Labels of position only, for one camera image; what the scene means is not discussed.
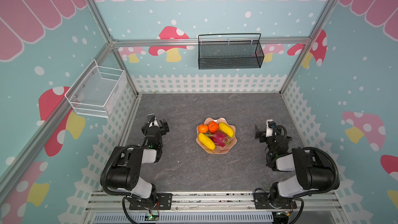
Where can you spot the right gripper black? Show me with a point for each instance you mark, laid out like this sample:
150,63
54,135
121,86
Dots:
261,134

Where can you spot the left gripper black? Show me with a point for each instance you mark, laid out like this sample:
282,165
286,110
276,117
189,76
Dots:
165,128

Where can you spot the yellow fake fruit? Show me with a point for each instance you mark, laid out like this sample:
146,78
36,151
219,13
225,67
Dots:
206,141
226,129

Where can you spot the pink dragon fruit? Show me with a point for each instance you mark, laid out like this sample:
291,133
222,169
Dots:
219,138

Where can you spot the small orange tangerine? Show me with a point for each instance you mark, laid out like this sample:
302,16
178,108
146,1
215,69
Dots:
203,128

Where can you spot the red-orange persimmon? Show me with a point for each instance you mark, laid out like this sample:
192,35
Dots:
213,127

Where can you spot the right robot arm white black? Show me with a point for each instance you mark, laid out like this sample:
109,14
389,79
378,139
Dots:
315,171

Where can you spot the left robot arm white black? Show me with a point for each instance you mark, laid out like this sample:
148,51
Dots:
121,175

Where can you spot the pink wavy fruit bowl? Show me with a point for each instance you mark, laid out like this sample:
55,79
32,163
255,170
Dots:
218,149

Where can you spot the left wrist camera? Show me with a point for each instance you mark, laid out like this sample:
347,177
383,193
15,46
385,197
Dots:
157,123

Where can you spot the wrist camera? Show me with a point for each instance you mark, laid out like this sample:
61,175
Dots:
157,123
270,125

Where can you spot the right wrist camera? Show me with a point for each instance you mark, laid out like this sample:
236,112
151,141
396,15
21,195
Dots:
270,125

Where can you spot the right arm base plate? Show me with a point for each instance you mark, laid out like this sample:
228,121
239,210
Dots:
264,200

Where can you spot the white wire wall basket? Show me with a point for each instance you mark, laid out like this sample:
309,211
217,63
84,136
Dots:
97,91

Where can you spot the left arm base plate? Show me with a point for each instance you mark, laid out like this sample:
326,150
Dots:
162,201

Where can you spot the aluminium front rail frame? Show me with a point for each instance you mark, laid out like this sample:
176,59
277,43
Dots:
216,207

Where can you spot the black mesh wall basket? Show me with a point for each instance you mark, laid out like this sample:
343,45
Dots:
230,51

